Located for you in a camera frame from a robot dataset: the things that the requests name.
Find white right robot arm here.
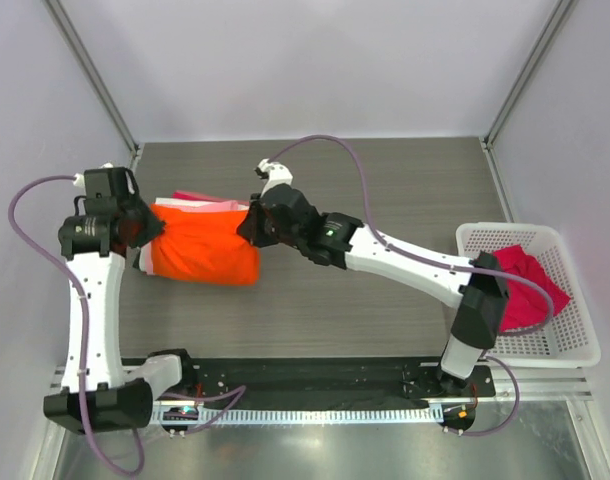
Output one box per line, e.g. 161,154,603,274
236,184,509,396

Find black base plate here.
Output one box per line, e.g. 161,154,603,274
153,357,497,427

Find orange t shirt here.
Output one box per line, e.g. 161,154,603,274
141,204,260,286

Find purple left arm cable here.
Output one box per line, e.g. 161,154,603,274
8,173,247,476

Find pink folded t shirt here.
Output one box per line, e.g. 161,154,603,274
133,192,248,275

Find left aluminium frame post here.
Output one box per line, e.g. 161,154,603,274
42,0,140,159

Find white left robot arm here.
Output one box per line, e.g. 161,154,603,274
43,165,198,434

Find aluminium frame post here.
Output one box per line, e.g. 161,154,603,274
482,0,581,146
42,0,140,159

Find white plastic basket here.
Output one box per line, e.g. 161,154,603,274
456,222,601,368

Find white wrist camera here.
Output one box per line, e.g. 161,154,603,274
255,158,293,195
72,163,139,198

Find magenta t shirt in basket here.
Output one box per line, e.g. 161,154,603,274
494,245,571,333

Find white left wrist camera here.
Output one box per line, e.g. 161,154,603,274
72,163,139,198

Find white folded t shirt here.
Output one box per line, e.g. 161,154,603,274
133,197,237,275

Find right aluminium frame post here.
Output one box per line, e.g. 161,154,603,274
482,0,581,146

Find dusty rose folded t shirt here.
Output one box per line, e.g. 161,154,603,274
172,190,224,202

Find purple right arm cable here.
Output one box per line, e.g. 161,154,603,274
267,134,556,439

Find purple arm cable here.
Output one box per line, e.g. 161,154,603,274
267,134,556,439
8,173,247,476

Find slotted cable duct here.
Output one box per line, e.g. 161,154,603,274
150,405,444,428

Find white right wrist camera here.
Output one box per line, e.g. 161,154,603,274
255,158,293,195

